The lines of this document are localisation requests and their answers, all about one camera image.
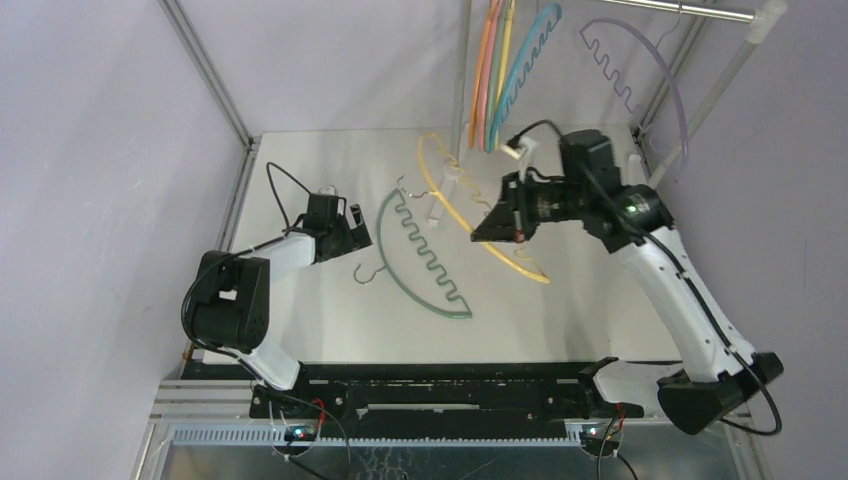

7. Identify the dark green plastic hanger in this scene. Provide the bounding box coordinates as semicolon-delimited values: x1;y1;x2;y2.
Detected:
375;187;473;320

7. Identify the chrome clothes rack bar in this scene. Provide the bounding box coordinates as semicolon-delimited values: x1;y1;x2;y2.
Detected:
600;0;756;24

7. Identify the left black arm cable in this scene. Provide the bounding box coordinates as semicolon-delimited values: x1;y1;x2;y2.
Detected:
180;161;321;359

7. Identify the teal plastic hanger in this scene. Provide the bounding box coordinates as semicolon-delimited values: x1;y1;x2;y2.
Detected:
484;2;563;152

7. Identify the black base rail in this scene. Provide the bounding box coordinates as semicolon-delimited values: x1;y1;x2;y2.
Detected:
180;361;659;438

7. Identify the right aluminium frame profile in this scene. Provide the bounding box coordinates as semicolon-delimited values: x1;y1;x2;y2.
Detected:
632;0;773;480

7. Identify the orange plastic hanger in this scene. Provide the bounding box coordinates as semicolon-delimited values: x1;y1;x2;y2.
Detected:
468;1;498;150

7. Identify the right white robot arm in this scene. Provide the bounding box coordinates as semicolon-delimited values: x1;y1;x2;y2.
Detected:
470;129;784;435

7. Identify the white slotted cable duct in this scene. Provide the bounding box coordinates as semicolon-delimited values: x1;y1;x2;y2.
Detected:
169;421;585;448

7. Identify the left small circuit board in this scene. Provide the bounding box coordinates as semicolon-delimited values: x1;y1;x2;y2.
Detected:
284;426;318;443

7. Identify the light green plastic hanger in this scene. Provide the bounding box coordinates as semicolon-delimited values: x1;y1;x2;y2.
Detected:
484;5;505;132

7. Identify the white clothes rack left post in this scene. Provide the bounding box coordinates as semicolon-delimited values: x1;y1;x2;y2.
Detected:
428;0;473;226

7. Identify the small circuit board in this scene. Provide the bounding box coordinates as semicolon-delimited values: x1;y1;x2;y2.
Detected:
284;426;318;443
580;427;609;444

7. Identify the pale yellow plastic hanger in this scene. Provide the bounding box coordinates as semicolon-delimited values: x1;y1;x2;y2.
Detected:
416;132;551;285

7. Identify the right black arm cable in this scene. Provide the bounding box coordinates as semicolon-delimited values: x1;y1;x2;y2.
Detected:
507;119;784;437

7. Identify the pink plastic hanger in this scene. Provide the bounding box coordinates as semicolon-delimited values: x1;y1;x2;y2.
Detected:
474;0;504;151

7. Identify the purple plastic hanger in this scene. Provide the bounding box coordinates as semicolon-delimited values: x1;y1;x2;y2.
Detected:
578;17;690;187

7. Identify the left aluminium frame profile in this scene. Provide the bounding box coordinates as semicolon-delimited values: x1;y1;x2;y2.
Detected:
131;0;255;479

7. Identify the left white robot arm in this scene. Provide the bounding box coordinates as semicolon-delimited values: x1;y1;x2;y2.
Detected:
180;193;372;417

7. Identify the aluminium frame profile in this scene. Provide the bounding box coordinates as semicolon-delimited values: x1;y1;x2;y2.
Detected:
131;0;255;479
632;0;773;480

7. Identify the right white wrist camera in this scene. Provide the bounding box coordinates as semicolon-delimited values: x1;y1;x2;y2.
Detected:
500;136;539;182

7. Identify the right small circuit board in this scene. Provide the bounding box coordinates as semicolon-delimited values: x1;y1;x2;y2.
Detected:
580;427;609;444

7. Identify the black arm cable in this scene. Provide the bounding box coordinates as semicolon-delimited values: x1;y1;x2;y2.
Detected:
507;119;784;437
180;161;321;359

